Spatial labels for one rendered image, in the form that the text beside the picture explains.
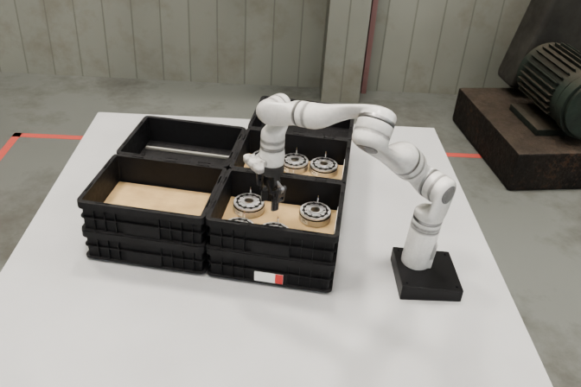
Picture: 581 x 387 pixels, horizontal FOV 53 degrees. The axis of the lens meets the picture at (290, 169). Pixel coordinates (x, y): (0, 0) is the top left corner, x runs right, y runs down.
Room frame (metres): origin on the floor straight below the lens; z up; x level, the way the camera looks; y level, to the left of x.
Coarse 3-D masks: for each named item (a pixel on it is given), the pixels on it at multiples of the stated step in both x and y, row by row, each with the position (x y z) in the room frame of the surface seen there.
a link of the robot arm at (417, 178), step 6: (420, 156) 1.36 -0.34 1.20; (420, 162) 1.35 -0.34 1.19; (426, 162) 1.39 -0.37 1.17; (420, 168) 1.35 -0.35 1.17; (426, 168) 1.48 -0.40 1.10; (432, 168) 1.51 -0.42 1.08; (396, 174) 1.36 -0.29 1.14; (408, 174) 1.34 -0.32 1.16; (414, 174) 1.35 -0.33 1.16; (420, 174) 1.36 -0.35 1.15; (426, 174) 1.48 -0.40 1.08; (408, 180) 1.36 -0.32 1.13; (414, 180) 1.37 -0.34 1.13; (420, 180) 1.47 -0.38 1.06; (414, 186) 1.47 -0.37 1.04; (420, 186) 1.47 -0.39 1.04; (420, 192) 1.47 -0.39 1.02
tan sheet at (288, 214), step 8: (232, 200) 1.63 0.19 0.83; (232, 208) 1.59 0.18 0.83; (280, 208) 1.61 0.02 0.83; (288, 208) 1.61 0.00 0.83; (296, 208) 1.61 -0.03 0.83; (224, 216) 1.54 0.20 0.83; (232, 216) 1.54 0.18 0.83; (264, 216) 1.56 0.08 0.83; (272, 216) 1.56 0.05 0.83; (280, 216) 1.56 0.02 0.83; (288, 216) 1.57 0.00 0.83; (296, 216) 1.57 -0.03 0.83; (288, 224) 1.52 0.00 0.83; (296, 224) 1.53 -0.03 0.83; (328, 224) 1.54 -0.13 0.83; (328, 232) 1.49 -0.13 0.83
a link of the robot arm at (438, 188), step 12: (432, 180) 1.46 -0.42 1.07; (444, 180) 1.45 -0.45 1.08; (432, 192) 1.44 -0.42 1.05; (444, 192) 1.43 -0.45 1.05; (420, 204) 1.51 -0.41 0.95; (432, 204) 1.43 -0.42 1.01; (444, 204) 1.44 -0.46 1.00; (420, 216) 1.45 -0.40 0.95; (432, 216) 1.43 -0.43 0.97; (444, 216) 1.46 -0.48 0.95
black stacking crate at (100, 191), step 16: (128, 160) 1.71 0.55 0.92; (112, 176) 1.67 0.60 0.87; (128, 176) 1.71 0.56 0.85; (144, 176) 1.70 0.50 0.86; (160, 176) 1.70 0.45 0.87; (176, 176) 1.69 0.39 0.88; (192, 176) 1.68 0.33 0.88; (208, 176) 1.68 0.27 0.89; (96, 192) 1.54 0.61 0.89; (208, 192) 1.68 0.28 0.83; (96, 224) 1.44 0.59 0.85; (112, 224) 1.43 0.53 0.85; (128, 224) 1.42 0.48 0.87; (144, 224) 1.42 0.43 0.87; (160, 224) 1.41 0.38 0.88; (176, 224) 1.41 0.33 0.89; (160, 240) 1.40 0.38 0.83; (176, 240) 1.41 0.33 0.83; (192, 240) 1.39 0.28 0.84
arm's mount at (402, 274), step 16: (400, 256) 1.49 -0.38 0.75; (448, 256) 1.52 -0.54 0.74; (400, 272) 1.41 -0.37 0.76; (416, 272) 1.42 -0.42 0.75; (432, 272) 1.43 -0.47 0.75; (448, 272) 1.44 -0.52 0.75; (400, 288) 1.36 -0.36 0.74; (416, 288) 1.35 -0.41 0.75; (432, 288) 1.35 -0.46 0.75; (448, 288) 1.36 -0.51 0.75
